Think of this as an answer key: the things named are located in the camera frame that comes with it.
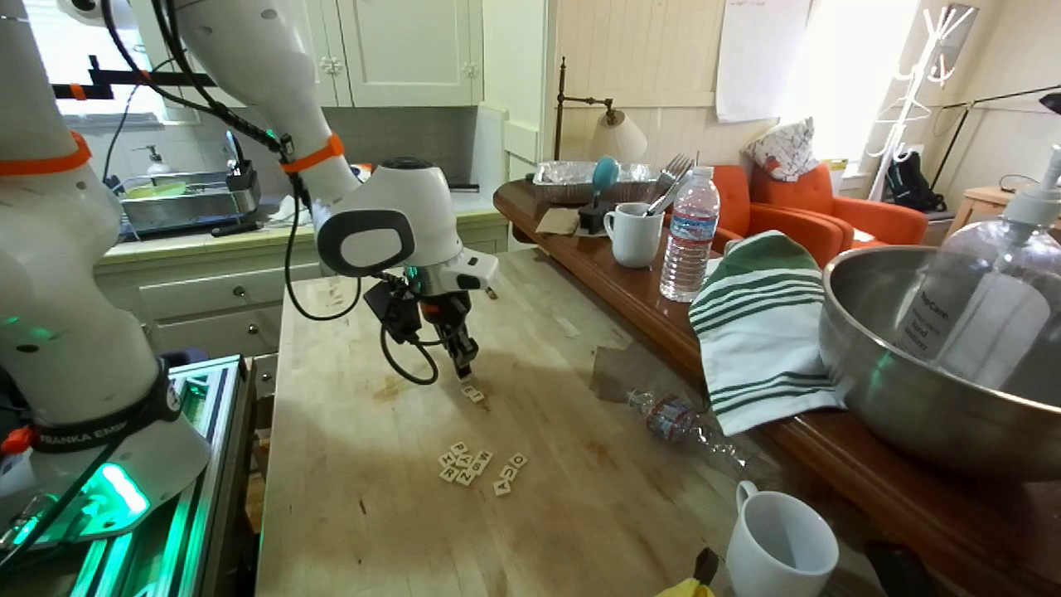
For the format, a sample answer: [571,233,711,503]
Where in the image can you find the white paper wall chart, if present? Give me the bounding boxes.
[717,0,813,124]

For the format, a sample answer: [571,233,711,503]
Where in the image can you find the large steel mixing bowl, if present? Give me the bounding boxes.
[818,245,1061,480]

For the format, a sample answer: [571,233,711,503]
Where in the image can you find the white coat rack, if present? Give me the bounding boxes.
[870,0,978,200]

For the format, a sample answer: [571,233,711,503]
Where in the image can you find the orange armchair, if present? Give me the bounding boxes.
[713,166,927,266]

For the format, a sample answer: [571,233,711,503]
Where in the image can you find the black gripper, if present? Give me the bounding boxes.
[364,279,479,378]

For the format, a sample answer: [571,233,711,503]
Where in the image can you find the white desk lamp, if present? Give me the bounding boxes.
[550,64,648,161]

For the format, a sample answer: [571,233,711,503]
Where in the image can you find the clear pump soap bottle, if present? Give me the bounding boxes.
[892,145,1061,388]

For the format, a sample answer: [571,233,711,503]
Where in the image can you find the crumpled plastic wrapper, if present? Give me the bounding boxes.
[624,388,725,453]

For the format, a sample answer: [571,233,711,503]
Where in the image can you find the pair of white letter tiles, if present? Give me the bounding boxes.
[462,380,488,404]

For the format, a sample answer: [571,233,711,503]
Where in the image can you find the white mug with spoon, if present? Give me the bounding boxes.
[603,203,662,269]

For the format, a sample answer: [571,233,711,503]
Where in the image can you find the green striped white towel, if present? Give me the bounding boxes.
[690,233,839,438]

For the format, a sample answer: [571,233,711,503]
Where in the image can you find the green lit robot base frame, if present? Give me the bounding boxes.
[0,358,248,597]

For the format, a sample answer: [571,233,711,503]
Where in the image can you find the pile of white letter tiles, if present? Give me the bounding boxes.
[439,442,527,496]

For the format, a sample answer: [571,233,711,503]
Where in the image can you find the white mug near front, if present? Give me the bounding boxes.
[725,480,839,597]

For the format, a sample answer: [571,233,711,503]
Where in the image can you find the clear plastic water bottle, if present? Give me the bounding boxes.
[660,166,719,303]

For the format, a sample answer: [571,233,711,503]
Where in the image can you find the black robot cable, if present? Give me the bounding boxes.
[279,161,445,388]

